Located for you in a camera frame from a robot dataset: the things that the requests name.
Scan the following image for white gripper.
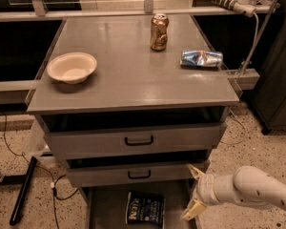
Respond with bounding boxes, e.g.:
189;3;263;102
181;164;220;221

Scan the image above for blue kettle chip bag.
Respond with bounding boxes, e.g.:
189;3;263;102
126;191;165;228

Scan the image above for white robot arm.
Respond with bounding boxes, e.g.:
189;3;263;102
181;164;286;220

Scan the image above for grey middle drawer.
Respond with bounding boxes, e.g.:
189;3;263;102
67;150;210;187

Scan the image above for grey drawer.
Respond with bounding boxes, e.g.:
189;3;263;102
86;179;198;229
67;150;210;187
42;106;227;159

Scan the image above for grey top drawer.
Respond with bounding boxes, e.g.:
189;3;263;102
42;106;227;159

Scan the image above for grey drawer cabinet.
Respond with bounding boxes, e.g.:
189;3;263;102
26;13;241;229

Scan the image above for grey bottom drawer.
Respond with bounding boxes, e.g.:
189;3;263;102
86;179;198;229

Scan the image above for dark grey side cabinet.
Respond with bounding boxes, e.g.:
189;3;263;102
247;0;286;135

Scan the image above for crushed blue soda can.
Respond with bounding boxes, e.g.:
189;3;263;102
180;51;223;68

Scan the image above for gold soda can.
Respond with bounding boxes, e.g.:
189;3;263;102
150;13;169;51

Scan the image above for white paper bowl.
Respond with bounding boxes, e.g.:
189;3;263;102
47;52;97;84

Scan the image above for black metal floor bar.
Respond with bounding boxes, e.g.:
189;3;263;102
10;157;37;226

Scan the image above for white power strip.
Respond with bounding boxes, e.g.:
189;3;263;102
210;0;255;17

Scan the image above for black top drawer handle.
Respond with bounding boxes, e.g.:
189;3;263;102
124;135;154;146

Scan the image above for black drawer handle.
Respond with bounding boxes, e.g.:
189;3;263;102
124;135;154;146
128;170;152;179

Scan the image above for black middle drawer handle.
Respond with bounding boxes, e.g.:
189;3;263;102
128;170;152;179

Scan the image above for black floor cable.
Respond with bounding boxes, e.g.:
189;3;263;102
0;110;80;229

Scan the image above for white power cord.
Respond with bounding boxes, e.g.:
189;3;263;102
236;12;260;78

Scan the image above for grey metal frame rail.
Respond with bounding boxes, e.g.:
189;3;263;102
0;4;281;23

